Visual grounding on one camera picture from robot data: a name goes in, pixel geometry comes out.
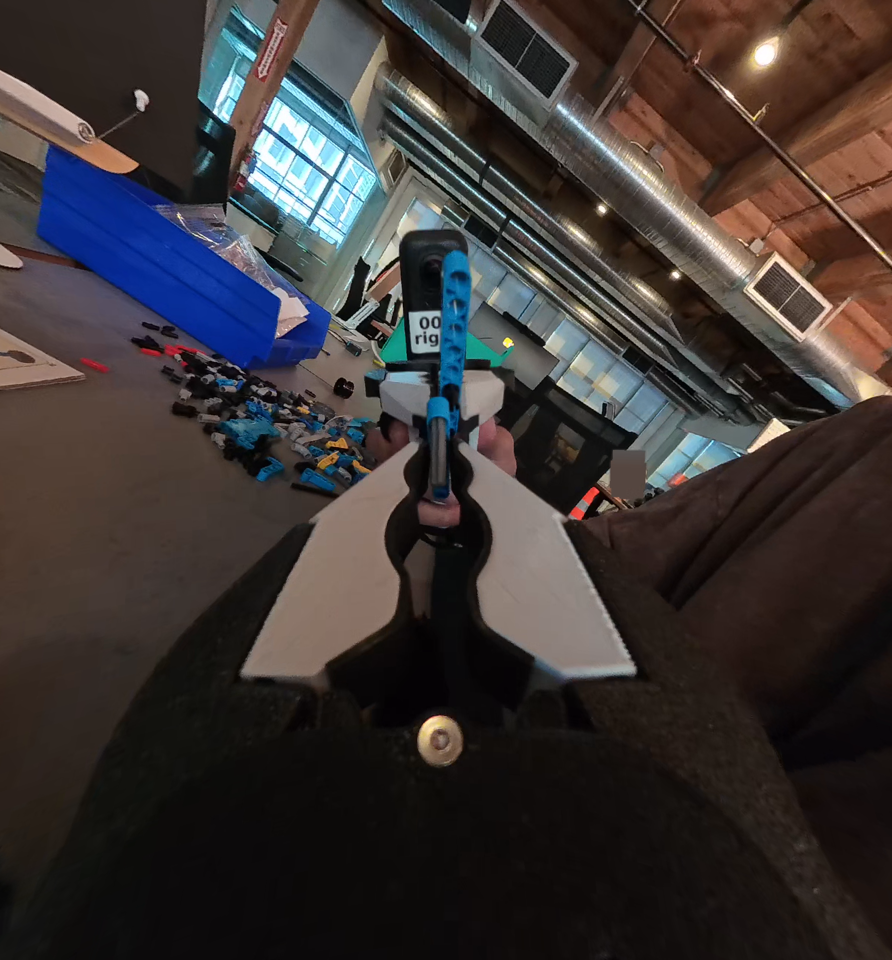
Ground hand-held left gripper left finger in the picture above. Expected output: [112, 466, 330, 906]
[239, 437, 438, 682]

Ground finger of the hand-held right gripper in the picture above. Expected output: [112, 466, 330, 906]
[455, 373, 508, 453]
[379, 377, 438, 445]

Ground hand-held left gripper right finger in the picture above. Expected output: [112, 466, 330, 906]
[449, 438, 636, 682]

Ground long blue perforated beam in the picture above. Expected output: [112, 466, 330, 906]
[425, 249, 471, 451]

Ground person's right forearm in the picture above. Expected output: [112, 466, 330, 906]
[566, 396, 892, 624]

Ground grey desk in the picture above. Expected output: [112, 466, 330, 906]
[0, 176, 387, 864]

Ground person's right hand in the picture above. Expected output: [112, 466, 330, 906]
[365, 414, 519, 531]

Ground teal plastic panel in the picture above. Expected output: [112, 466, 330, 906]
[378, 311, 518, 376]

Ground black mesh office chair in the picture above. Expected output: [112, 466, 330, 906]
[506, 375, 638, 511]

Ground pile of small building bricks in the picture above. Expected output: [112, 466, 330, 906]
[132, 321, 379, 500]

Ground paned window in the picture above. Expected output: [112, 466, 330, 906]
[198, 7, 381, 249]

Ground clear plastic bags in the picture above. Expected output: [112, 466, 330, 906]
[153, 202, 312, 339]

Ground small black monitor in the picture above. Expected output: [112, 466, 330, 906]
[191, 101, 237, 207]

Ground white vent grille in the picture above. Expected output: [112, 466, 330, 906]
[476, 0, 580, 102]
[744, 251, 834, 344]

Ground blue plastic bin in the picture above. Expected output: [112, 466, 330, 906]
[37, 144, 333, 370]

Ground light wooden board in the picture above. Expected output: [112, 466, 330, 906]
[78, 135, 141, 175]

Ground person's brown clothing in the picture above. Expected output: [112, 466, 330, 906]
[716, 585, 892, 960]

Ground instruction booklet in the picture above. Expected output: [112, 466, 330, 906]
[0, 307, 87, 393]

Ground black monitor panel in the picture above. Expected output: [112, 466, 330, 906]
[0, 0, 208, 205]

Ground silver ventilation duct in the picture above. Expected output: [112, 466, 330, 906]
[374, 63, 892, 410]

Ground brown post with red label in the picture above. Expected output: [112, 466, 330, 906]
[228, 0, 321, 181]

